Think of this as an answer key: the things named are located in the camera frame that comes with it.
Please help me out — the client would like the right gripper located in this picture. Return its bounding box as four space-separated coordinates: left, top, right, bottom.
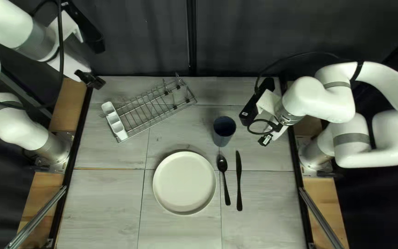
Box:
255 91 286 147

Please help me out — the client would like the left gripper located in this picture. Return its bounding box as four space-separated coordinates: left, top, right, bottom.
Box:
46 14 106 90

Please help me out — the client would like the black spoon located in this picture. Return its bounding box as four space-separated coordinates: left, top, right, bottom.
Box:
216 154 231 207

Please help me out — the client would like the dark blue cup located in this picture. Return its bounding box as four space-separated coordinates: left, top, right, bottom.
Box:
213 116 237 147

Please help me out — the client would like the black knife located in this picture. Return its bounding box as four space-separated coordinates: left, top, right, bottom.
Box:
235 150 244 212

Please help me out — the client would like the pale round plate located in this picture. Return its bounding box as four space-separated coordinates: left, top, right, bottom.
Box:
152 150 217 216

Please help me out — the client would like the white cutlery holder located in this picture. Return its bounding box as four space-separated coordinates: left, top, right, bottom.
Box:
100 101 130 142

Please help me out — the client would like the black cable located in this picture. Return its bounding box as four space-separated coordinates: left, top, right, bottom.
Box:
0 0 65 111
247 52 363 136

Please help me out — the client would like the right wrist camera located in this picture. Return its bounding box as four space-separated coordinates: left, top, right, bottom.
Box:
239 77 276 127

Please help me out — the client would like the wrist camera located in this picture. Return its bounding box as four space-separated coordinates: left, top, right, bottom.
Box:
60 1 106 54
239 77 276 127

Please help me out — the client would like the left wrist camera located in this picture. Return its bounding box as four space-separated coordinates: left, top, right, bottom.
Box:
60 1 106 54

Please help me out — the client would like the wire dish rack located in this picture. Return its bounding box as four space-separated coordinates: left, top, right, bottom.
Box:
99 72 198 143

